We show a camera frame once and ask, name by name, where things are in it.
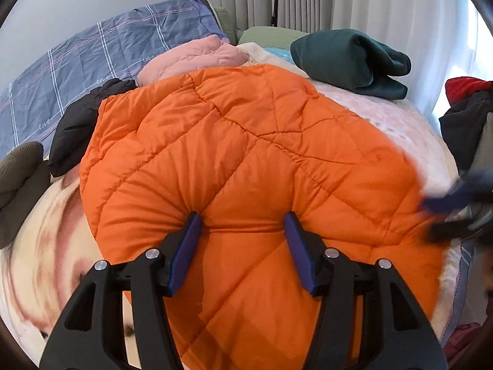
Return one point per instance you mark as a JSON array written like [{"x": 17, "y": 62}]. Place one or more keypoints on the cream cloth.
[{"x": 254, "y": 56}]

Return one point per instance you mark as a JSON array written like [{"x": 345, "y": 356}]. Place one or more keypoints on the orange puffer jacket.
[{"x": 250, "y": 142}]

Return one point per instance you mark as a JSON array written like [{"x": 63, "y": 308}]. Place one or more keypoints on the olive fleece garment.
[{"x": 19, "y": 189}]

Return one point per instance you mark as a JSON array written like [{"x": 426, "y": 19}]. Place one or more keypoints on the red garment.
[{"x": 466, "y": 86}]

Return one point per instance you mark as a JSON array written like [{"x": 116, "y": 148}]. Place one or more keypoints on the light blue cloth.
[{"x": 279, "y": 54}]

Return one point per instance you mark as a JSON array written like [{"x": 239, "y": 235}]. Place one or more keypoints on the cream printed blanket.
[{"x": 46, "y": 262}]

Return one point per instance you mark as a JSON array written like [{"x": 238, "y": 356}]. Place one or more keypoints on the pale pink dotted blanket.
[{"x": 389, "y": 123}]

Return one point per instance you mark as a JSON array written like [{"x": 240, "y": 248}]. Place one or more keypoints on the white sheer curtain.
[{"x": 404, "y": 15}]

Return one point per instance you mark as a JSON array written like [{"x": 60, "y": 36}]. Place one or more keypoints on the green pillow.
[
  {"x": 225, "y": 23},
  {"x": 265, "y": 34}
]

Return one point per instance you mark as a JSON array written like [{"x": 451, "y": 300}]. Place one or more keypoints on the folded dark green sweater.
[{"x": 346, "y": 61}]

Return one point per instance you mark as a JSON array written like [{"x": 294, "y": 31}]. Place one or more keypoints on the pink puffer jacket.
[{"x": 185, "y": 59}]

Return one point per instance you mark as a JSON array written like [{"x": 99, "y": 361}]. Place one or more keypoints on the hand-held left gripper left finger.
[{"x": 185, "y": 250}]

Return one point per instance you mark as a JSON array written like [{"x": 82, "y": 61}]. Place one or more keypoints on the blue plaid quilt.
[{"x": 77, "y": 69}]

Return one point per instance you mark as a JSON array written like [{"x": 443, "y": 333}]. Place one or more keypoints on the dark grey garment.
[{"x": 466, "y": 131}]

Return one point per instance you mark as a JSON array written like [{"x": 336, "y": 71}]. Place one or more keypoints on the black jacket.
[{"x": 81, "y": 123}]

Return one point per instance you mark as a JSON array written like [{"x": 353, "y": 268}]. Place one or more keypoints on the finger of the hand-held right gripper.
[{"x": 443, "y": 201}]

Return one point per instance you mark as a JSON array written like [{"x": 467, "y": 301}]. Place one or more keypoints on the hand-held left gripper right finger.
[{"x": 300, "y": 254}]

